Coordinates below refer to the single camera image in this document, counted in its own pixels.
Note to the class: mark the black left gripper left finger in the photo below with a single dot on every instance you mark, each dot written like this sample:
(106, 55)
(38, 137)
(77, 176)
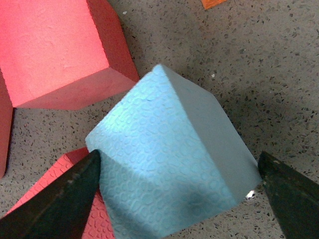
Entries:
(59, 211)

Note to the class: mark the red foam block far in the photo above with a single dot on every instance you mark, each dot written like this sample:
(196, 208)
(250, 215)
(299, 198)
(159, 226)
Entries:
(59, 54)

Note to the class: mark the light blue foam block dented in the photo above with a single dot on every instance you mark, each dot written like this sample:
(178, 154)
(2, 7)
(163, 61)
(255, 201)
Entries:
(170, 158)

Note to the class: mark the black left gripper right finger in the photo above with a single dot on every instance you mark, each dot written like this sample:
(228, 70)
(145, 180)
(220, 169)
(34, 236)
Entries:
(293, 197)

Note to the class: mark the orange foam block left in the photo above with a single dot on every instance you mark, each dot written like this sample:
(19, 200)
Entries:
(207, 4)

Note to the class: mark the red foam block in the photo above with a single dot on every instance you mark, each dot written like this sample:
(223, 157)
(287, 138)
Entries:
(59, 54)
(98, 225)

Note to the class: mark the red foam block near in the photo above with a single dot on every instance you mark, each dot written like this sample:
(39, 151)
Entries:
(98, 225)

